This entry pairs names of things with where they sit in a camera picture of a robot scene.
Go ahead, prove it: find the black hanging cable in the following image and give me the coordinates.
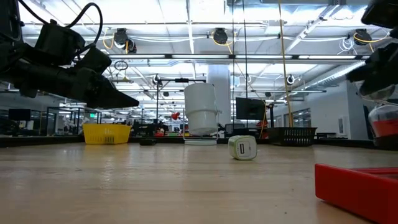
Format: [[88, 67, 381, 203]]
[[231, 0, 235, 129], [242, 0, 249, 129]]

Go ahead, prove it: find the red plastic tray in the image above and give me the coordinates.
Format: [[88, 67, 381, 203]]
[[313, 163, 398, 224]]

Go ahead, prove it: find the yellow plastic basket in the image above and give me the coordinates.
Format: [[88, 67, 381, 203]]
[[82, 123, 132, 145]]

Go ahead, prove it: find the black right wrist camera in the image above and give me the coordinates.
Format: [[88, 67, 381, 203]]
[[360, 0, 398, 29]]

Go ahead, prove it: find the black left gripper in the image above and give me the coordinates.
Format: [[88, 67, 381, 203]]
[[15, 47, 140, 110]]

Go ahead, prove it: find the yellow hanging cable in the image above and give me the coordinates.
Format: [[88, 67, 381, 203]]
[[277, 0, 294, 128]]

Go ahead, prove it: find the black background monitor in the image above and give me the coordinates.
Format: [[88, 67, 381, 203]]
[[235, 96, 267, 121], [7, 108, 32, 122]]

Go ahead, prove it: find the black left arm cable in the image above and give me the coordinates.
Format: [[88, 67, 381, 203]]
[[18, 0, 104, 50]]

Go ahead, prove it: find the black aluminium table frame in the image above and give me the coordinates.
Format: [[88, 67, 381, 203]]
[[0, 133, 398, 149]]

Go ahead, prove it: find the hourglass with red sand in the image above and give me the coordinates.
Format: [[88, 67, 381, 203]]
[[354, 81, 398, 151]]

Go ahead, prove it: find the black plastic basket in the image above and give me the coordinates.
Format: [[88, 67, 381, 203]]
[[267, 126, 318, 147]]

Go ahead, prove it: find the black ceiling cable reel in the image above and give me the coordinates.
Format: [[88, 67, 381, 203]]
[[212, 27, 229, 45], [113, 27, 138, 55], [353, 28, 373, 47]]

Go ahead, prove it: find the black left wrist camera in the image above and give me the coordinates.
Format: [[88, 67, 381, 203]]
[[34, 19, 86, 66]]

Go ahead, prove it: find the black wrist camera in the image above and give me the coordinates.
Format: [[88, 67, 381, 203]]
[[34, 19, 86, 66], [360, 0, 398, 29]]

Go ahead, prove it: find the small green USB wall charger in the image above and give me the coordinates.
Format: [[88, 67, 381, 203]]
[[228, 134, 259, 161]]

